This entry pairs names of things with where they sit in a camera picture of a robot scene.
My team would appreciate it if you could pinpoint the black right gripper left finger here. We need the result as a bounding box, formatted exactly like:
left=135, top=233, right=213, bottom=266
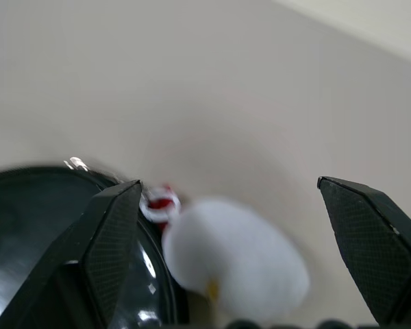
left=0, top=179, right=145, bottom=329

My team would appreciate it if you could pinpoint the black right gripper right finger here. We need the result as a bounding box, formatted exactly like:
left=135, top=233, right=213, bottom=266
left=316, top=176, right=411, bottom=329

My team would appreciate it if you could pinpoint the black zippered pouch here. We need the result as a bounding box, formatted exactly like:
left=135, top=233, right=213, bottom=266
left=0, top=156, right=190, bottom=329

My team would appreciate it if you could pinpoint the white fluffy pompom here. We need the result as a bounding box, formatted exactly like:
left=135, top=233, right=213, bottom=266
left=162, top=196, right=312, bottom=328

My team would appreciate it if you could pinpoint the red and white ring charm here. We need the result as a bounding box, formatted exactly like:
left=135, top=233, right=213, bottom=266
left=138, top=184, right=183, bottom=226

